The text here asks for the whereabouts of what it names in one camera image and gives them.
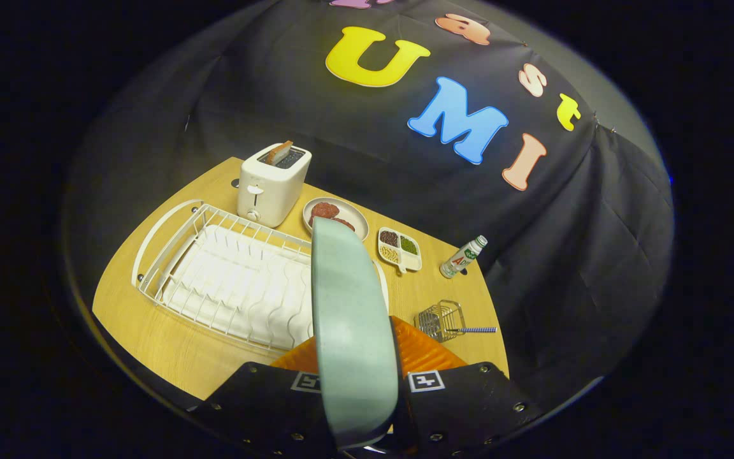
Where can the toast slice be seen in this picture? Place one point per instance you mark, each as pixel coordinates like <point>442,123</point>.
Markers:
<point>279,153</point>

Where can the red sausage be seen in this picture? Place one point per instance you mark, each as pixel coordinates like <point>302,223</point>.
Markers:
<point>323,210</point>
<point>345,224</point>

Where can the white divided bean dish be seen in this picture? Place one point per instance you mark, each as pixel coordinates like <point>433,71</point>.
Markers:
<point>399,248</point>

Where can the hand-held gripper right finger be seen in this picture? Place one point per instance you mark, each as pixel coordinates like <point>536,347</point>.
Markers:
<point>462,408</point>

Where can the pale green plate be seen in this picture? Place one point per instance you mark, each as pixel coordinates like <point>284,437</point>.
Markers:
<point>354,331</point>

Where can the white toaster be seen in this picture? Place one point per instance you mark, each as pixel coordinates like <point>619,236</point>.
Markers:
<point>268,191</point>

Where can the white ribbed drain tray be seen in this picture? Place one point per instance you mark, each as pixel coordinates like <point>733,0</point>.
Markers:
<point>239,280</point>

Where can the small plate with sausages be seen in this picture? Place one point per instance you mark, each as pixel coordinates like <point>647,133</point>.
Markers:
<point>354,213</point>

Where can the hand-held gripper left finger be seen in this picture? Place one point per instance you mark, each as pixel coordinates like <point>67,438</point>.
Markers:
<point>265,408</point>

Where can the white drink bottle green label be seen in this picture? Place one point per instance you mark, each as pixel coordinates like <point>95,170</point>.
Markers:
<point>462,257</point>

